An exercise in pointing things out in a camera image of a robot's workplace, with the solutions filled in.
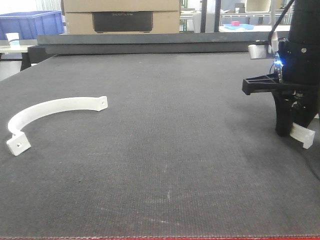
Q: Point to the black vertical pole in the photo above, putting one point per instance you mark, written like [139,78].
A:
[203,19]

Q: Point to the white curved pipe clamp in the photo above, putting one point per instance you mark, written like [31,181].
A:
[19,143]

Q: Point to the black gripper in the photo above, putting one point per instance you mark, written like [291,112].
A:
[294,83]

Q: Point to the white paper cup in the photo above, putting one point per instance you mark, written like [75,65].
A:
[13,39]

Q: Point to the white curved clamp piece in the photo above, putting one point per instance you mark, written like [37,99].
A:
[304,135]

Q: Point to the blue plastic crate on table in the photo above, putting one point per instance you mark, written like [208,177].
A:
[31,24]

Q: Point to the large brown cardboard box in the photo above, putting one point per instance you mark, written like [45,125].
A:
[86,17]

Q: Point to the beige plastic tub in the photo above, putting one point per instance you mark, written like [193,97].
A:
[257,6]

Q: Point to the black raised table frame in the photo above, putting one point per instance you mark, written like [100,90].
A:
[104,44]

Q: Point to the beige folding side table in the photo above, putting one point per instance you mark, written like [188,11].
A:
[22,49]

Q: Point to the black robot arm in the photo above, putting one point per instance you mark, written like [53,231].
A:
[305,14]

